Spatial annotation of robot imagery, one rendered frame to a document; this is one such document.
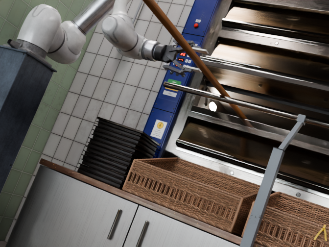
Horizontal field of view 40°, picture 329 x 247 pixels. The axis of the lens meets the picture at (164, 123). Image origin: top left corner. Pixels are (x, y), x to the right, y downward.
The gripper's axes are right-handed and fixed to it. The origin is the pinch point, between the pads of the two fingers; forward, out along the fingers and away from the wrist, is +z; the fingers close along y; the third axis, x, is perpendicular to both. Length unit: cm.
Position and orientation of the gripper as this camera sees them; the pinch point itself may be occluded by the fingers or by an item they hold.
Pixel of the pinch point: (198, 60)
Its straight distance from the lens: 191.1
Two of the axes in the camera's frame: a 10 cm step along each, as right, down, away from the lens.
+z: 8.4, 2.5, -4.8
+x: -4.0, -3.0, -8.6
